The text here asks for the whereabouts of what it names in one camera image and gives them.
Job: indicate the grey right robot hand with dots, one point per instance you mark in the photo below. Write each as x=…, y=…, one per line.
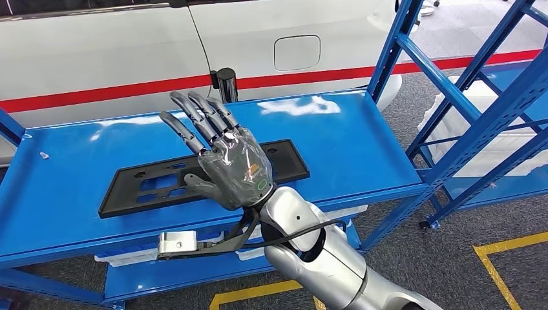
x=235, y=171

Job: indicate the black stanchion post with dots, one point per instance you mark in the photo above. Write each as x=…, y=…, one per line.
x=226, y=83

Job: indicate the white car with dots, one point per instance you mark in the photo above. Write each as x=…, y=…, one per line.
x=107, y=51

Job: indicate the yellow floor tape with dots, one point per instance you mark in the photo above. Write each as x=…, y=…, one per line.
x=492, y=269
x=252, y=292

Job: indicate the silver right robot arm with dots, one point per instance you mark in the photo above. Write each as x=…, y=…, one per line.
x=325, y=274

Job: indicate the blue metal shelf rack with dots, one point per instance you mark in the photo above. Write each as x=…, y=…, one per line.
x=505, y=188
x=342, y=149

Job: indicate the small white scrap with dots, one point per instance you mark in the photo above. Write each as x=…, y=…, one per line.
x=44, y=155

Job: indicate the black plastic plate frame part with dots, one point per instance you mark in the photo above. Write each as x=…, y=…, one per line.
x=124, y=201

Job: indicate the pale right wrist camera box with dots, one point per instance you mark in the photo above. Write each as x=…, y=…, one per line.
x=177, y=244

